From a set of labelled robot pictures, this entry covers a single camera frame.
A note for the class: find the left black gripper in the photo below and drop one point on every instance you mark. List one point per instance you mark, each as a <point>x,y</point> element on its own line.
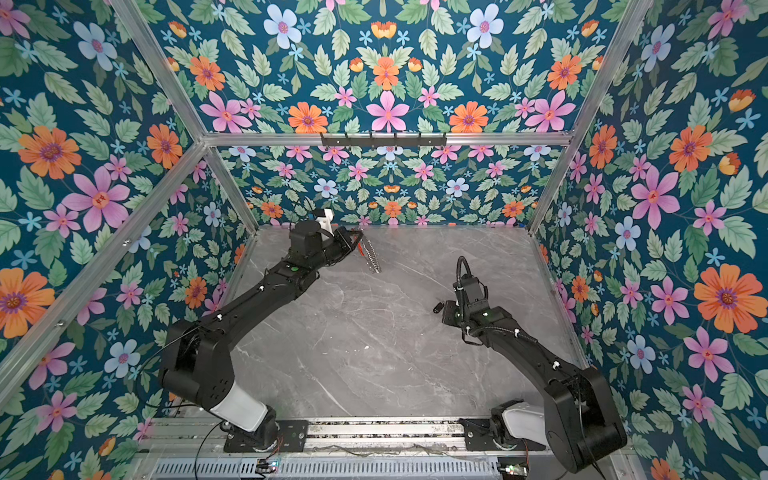
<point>345,243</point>

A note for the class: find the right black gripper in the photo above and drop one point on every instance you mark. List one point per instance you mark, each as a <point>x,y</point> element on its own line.
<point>447,317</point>

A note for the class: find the red handled key ring organizer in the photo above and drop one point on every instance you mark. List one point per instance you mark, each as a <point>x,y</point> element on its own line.
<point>367,251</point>

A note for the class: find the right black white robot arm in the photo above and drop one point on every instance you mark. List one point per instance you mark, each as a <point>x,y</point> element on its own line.
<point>577,419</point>

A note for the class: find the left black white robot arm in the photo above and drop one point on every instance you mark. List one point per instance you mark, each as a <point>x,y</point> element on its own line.
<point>196,362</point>

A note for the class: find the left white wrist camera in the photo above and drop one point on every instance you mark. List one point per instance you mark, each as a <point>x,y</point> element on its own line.
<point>324,217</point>

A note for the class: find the grey wall hook rack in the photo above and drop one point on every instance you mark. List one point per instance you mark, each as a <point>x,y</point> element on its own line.
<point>371,140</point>

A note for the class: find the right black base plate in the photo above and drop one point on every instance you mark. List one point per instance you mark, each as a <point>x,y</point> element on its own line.
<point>488,434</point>

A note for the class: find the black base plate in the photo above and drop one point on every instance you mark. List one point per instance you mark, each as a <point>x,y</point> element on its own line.
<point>488,434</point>
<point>272,436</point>

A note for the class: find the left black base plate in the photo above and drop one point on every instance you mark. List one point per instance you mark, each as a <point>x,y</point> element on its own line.
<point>272,436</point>

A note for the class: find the white vented cable duct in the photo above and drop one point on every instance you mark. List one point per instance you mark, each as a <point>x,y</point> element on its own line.
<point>328,468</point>

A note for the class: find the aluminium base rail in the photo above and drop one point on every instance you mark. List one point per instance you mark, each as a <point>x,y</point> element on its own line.
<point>355,436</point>

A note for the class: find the aluminium cage frame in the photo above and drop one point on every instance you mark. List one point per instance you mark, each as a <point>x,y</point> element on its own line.
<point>90,125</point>

